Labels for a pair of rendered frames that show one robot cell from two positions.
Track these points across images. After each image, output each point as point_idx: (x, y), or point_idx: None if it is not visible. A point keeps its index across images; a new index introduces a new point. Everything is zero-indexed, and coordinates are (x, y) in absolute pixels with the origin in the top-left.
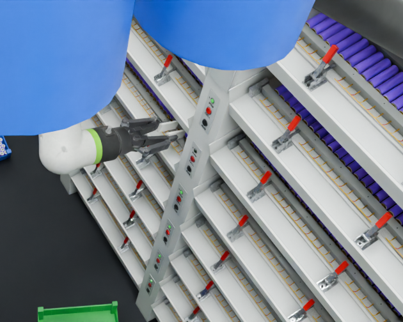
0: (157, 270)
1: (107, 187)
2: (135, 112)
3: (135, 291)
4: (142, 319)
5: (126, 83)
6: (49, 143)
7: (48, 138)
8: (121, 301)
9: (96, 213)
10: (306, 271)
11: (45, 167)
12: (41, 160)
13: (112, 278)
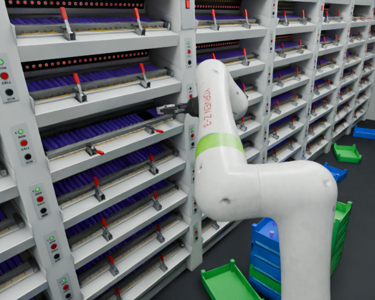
0: (196, 211)
1: (128, 260)
2: (138, 138)
3: (183, 274)
4: (202, 265)
5: (108, 143)
6: (240, 90)
7: (238, 88)
8: (194, 279)
9: (133, 296)
10: (243, 67)
11: (246, 111)
12: (245, 108)
13: (178, 289)
